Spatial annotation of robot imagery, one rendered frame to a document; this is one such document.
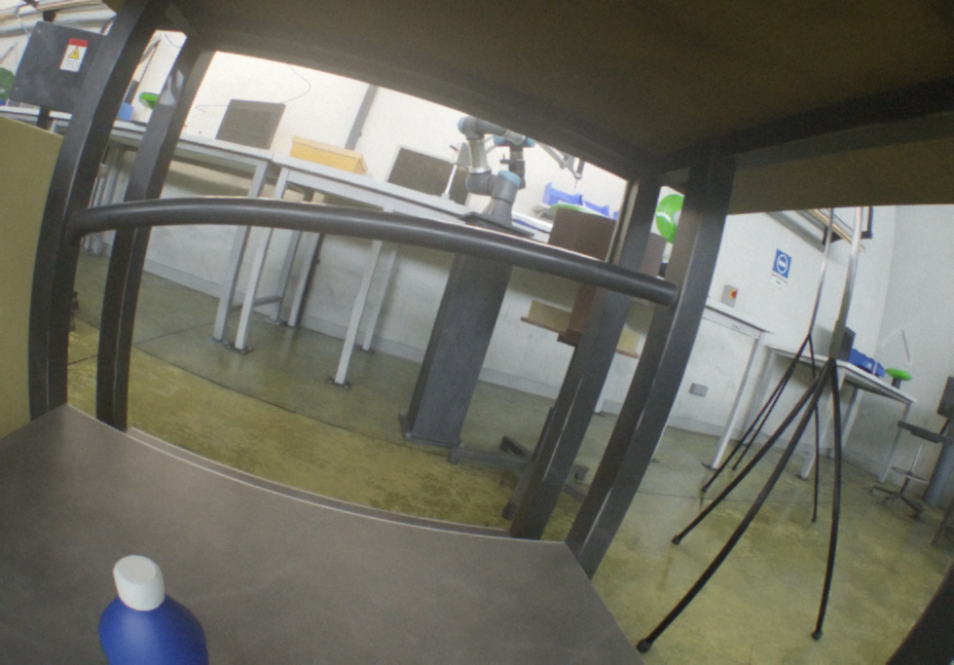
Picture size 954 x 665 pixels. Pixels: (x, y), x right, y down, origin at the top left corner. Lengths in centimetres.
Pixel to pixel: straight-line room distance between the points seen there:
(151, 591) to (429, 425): 139
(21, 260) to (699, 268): 100
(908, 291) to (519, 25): 567
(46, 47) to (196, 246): 196
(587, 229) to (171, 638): 114
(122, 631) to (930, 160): 79
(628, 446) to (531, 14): 55
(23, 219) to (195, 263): 253
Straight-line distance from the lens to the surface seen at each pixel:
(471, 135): 158
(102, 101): 63
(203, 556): 48
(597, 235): 113
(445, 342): 145
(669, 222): 252
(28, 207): 76
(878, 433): 567
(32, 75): 183
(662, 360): 56
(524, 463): 145
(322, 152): 195
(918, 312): 577
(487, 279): 145
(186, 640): 25
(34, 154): 75
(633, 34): 48
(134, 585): 22
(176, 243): 331
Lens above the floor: 62
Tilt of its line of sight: 3 degrees down
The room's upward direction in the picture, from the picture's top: 17 degrees clockwise
